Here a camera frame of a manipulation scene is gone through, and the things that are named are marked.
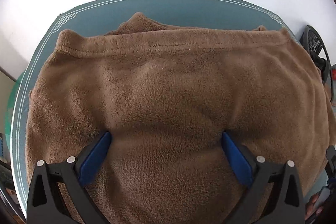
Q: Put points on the person's right hand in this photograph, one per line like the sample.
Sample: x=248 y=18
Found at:
x=309 y=207

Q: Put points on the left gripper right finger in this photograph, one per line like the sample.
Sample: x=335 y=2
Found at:
x=285 y=202

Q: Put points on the teal table mat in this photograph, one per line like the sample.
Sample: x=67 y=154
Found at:
x=157 y=8

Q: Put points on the brown fleece sweater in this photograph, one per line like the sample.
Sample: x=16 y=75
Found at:
x=170 y=108

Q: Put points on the black mesh chair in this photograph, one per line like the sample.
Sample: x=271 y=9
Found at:
x=315 y=47

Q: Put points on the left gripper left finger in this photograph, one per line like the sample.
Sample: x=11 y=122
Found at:
x=45 y=202

